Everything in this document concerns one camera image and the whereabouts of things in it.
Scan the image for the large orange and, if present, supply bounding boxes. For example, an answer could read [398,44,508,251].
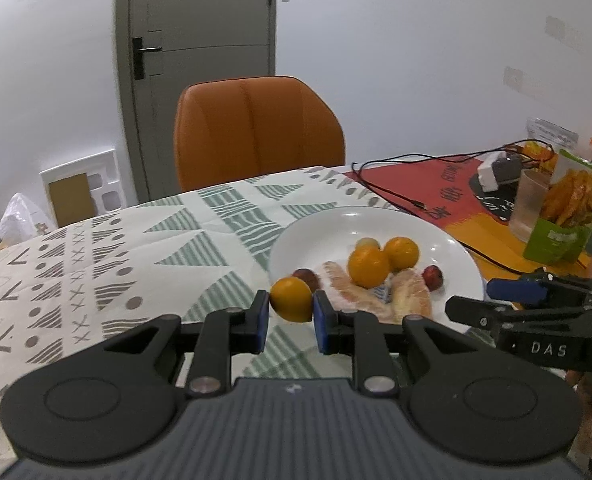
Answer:
[347,248,390,289]

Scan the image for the small orange kumquat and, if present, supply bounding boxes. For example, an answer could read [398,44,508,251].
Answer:
[270,276,313,323]

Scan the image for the dark red jujube right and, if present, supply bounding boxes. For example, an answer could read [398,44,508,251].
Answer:
[422,266,444,292]

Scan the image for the dark red jujube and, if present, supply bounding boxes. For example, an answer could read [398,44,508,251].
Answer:
[292,269,321,294]
[422,266,444,292]

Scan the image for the pomelo segment right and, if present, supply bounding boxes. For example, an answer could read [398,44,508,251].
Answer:
[390,269,433,324]

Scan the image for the green snack bag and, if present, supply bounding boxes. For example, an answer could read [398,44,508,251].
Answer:
[523,148,592,266]

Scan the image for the dark red jujube left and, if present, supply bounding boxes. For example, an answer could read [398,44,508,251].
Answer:
[292,269,321,294]

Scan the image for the patterned white tablecloth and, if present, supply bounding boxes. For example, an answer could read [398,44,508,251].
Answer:
[0,164,477,470]

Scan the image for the small orange in plate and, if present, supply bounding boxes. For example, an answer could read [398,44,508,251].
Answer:
[383,236,420,272]

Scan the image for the small yellow-green fruit in plate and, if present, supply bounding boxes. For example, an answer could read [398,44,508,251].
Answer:
[354,237,381,250]

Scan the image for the black device on table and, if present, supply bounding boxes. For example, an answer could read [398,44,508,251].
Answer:
[468,170,520,224]

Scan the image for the translucent plastic cup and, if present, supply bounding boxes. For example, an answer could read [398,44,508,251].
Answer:
[509,169,551,243]

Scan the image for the white round plate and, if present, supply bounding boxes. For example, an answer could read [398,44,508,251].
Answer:
[269,206,485,333]

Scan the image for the white power adapter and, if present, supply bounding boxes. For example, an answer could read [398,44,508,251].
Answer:
[477,152,523,193]

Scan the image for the red orange table mat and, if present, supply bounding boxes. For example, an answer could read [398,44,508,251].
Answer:
[342,155,540,280]

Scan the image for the orange leather chair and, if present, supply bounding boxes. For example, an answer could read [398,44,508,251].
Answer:
[174,76,346,192]

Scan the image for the white plastic bag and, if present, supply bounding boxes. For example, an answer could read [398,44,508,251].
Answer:
[0,193,56,246]

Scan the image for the grey door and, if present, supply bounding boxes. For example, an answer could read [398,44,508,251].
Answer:
[115,0,275,202]

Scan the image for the black usb cable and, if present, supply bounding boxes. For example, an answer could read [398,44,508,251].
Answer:
[350,138,558,276]

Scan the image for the black door handle lock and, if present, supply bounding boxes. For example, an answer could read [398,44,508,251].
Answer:
[131,37,162,80]

